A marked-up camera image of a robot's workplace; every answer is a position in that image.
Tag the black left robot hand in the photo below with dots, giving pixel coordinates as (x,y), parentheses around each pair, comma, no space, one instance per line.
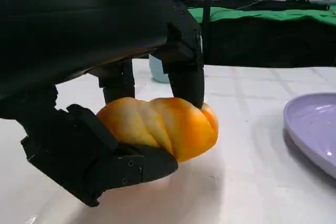
(78,24)

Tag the orange white toy bread roll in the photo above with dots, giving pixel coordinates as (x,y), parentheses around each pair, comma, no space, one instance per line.
(157,124)

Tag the pale green mug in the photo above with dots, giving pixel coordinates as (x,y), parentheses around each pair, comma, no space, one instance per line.
(157,72)

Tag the black upright pole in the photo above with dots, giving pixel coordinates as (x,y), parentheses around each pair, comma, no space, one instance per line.
(207,3)

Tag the green cloth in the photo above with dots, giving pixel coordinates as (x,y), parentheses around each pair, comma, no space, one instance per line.
(262,14)

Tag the black table covering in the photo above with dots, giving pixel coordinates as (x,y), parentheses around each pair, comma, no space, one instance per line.
(262,45)

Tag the lilac plate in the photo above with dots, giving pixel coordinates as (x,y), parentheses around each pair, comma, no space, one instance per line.
(312,127)

